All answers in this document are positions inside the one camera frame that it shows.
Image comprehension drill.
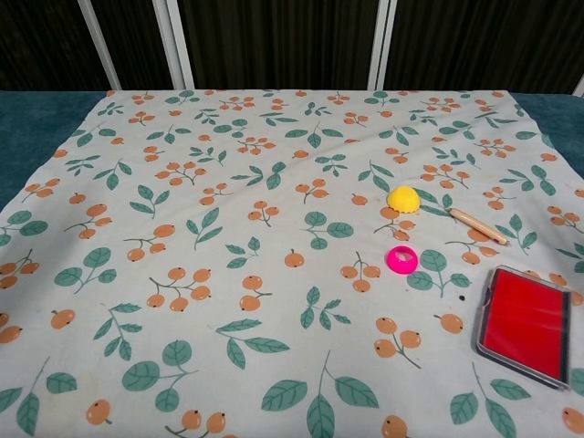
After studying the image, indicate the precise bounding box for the red ink pad case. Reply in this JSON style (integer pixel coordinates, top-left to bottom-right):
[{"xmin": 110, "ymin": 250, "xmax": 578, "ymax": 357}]
[{"xmin": 474, "ymin": 265, "xmax": 574, "ymax": 391}]

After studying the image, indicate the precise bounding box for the pink plastic ring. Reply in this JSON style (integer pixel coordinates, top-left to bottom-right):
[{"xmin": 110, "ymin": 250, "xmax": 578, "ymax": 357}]
[{"xmin": 386, "ymin": 245, "xmax": 419, "ymax": 276}]

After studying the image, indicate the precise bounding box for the wooden stick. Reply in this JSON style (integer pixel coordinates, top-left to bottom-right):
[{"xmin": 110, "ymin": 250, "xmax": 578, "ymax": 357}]
[{"xmin": 449, "ymin": 207, "xmax": 510, "ymax": 245}]

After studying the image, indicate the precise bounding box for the yellow dome toy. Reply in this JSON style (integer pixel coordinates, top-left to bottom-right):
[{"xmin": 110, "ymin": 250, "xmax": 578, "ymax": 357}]
[{"xmin": 386, "ymin": 185, "xmax": 422, "ymax": 215}]

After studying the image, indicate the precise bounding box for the floral printed tablecloth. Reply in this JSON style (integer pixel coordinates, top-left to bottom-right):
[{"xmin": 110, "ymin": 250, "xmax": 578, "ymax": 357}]
[{"xmin": 0, "ymin": 89, "xmax": 584, "ymax": 438}]

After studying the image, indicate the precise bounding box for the white double frame post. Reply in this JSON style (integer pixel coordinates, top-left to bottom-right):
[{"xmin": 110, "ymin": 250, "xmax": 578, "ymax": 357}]
[{"xmin": 152, "ymin": 0, "xmax": 196, "ymax": 90}]

